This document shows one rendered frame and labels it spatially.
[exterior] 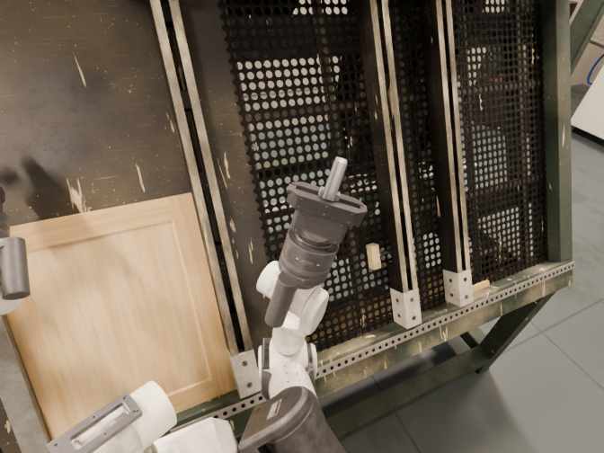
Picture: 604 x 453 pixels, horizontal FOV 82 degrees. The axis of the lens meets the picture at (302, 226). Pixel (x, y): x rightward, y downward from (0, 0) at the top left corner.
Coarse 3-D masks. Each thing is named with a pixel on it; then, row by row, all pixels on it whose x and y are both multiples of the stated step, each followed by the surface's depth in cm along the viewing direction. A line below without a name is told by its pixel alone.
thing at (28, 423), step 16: (0, 320) 73; (0, 336) 74; (0, 352) 74; (16, 352) 76; (0, 368) 74; (16, 368) 76; (0, 384) 75; (16, 384) 76; (16, 400) 76; (32, 400) 78; (16, 416) 77; (32, 416) 78; (16, 432) 77; (32, 432) 78; (48, 432) 81; (32, 448) 79
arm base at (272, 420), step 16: (272, 400) 56; (288, 400) 52; (304, 400) 50; (256, 416) 54; (272, 416) 50; (288, 416) 48; (304, 416) 49; (256, 432) 49; (272, 432) 48; (288, 432) 48; (240, 448) 49; (256, 448) 48
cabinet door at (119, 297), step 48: (48, 240) 77; (96, 240) 81; (144, 240) 85; (192, 240) 89; (48, 288) 78; (96, 288) 82; (144, 288) 86; (192, 288) 90; (48, 336) 79; (96, 336) 83; (144, 336) 87; (192, 336) 92; (48, 384) 80; (96, 384) 84; (144, 384) 89; (192, 384) 94
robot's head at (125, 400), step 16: (112, 400) 41; (128, 400) 41; (96, 416) 39; (128, 416) 40; (64, 432) 38; (80, 432) 38; (112, 432) 38; (48, 448) 36; (64, 448) 36; (80, 448) 37; (96, 448) 37
